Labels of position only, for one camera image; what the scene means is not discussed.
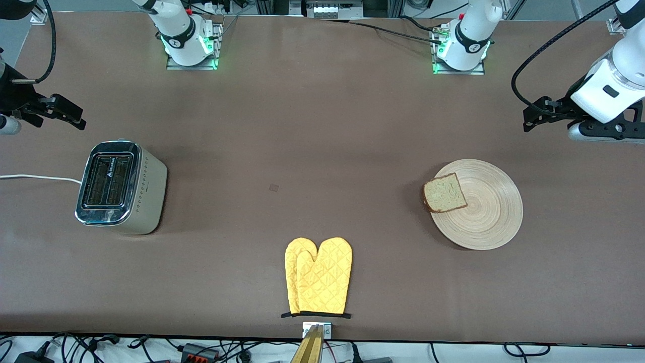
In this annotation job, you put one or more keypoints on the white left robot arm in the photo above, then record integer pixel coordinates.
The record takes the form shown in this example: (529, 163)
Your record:
(468, 40)

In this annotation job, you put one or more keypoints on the round wooden plate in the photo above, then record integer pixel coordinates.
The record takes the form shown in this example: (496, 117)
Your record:
(489, 212)

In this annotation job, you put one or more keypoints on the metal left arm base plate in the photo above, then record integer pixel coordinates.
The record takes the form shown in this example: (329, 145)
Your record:
(473, 72)

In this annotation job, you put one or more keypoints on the bread slice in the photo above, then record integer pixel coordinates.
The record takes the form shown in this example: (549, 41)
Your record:
(444, 194)

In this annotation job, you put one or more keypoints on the metal table corner bracket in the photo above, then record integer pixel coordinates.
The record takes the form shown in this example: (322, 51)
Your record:
(39, 17)
(616, 26)

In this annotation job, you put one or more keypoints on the black orange connector box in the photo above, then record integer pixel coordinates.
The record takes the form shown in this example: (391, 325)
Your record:
(200, 352)

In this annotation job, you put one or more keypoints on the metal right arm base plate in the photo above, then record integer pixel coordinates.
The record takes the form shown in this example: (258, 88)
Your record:
(174, 66)

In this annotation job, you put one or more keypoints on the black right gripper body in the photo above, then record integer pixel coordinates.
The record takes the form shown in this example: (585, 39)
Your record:
(14, 97)

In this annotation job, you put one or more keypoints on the grey power strip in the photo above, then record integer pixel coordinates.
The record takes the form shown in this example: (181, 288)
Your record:
(325, 10)

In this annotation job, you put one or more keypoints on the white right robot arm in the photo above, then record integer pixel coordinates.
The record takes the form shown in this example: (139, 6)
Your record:
(176, 25)

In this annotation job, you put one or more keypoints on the black power adapter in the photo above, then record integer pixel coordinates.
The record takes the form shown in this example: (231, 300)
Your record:
(33, 358)

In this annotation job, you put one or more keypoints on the yellow wooden beam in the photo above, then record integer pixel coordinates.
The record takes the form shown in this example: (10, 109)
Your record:
(308, 350)

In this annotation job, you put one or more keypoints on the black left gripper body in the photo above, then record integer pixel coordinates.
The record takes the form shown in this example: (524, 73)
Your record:
(568, 105)

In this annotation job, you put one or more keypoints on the beige chrome toaster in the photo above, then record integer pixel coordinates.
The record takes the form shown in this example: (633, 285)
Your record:
(121, 191)

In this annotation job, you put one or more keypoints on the metal table edge bracket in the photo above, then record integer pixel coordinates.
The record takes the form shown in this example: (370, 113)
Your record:
(327, 330)

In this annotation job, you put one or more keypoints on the yellow quilted oven mitt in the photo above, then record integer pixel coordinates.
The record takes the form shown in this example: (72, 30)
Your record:
(325, 277)
(291, 272)

